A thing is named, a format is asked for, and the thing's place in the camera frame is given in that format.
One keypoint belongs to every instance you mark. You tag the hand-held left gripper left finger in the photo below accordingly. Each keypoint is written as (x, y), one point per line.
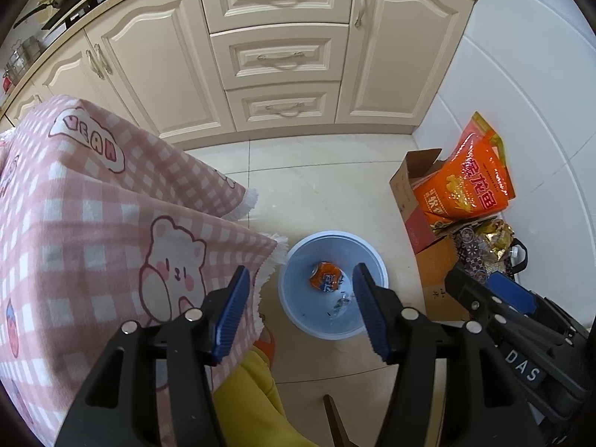
(229, 319)

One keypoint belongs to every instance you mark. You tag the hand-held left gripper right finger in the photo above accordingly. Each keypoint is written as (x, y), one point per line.
(370, 316)

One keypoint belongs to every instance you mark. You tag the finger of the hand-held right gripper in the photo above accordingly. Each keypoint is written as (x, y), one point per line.
(510, 291)
(468, 291)

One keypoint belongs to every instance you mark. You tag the light blue plastic bin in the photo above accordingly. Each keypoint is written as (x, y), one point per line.
(302, 298)

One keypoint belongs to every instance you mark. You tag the clear plastic wrapper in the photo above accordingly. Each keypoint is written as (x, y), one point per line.
(340, 306)

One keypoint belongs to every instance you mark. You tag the brown cardboard box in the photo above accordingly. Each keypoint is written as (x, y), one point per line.
(437, 279)

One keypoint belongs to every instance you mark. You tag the gold foil packet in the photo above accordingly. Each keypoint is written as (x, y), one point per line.
(493, 237)

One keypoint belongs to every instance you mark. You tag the crushed orange wrapper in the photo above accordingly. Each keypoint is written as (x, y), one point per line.
(325, 278)

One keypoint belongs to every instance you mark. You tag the person's yellow trousers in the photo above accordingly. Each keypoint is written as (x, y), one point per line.
(251, 405)

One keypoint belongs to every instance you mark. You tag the orange rice bag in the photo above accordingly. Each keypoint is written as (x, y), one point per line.
(465, 181)

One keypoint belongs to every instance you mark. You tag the brown wooden chair leg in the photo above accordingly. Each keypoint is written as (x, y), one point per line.
(337, 421)

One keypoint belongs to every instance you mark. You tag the pink checked tablecloth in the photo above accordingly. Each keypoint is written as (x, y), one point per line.
(93, 219)

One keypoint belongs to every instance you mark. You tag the small cream cabinet drawer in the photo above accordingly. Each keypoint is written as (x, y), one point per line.
(284, 106)

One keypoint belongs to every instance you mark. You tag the cream cabinet door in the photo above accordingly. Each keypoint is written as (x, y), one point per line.
(400, 56)
(79, 84)
(25, 105)
(153, 56)

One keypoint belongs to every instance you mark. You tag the middle-sized cream cabinet drawer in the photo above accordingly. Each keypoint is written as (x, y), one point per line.
(279, 56)

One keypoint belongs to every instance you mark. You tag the small red container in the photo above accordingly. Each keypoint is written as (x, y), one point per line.
(6, 84)

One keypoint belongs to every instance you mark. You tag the steel pot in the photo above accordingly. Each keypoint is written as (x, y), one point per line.
(25, 56)

